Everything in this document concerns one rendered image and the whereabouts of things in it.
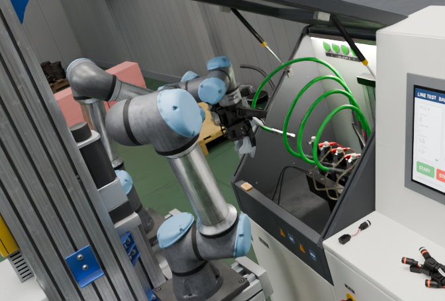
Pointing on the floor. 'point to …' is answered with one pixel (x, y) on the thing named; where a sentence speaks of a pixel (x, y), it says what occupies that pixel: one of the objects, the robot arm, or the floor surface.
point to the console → (398, 137)
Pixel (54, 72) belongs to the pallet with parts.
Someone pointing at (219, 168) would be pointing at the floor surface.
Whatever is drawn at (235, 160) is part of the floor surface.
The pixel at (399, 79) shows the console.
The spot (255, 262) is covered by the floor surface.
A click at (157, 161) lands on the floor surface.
